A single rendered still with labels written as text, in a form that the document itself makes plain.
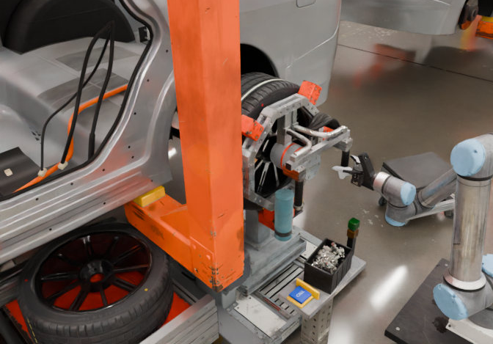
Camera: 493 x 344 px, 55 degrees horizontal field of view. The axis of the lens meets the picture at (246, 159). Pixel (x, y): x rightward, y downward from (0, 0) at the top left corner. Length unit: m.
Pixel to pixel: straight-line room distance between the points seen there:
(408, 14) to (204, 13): 3.19
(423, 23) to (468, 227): 2.88
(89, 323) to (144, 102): 0.92
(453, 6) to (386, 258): 2.41
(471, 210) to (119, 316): 1.39
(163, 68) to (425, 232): 2.03
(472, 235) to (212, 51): 1.12
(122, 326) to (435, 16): 3.55
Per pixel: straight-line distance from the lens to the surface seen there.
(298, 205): 2.06
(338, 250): 2.17
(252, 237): 2.66
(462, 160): 1.76
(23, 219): 1.97
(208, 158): 1.60
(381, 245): 3.11
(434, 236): 3.28
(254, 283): 2.57
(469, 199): 1.82
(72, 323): 2.07
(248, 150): 2.02
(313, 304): 2.09
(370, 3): 4.50
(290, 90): 2.23
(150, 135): 2.11
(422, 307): 2.39
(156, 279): 2.14
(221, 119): 1.58
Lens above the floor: 2.01
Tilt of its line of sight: 32 degrees down
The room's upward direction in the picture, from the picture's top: 1 degrees counter-clockwise
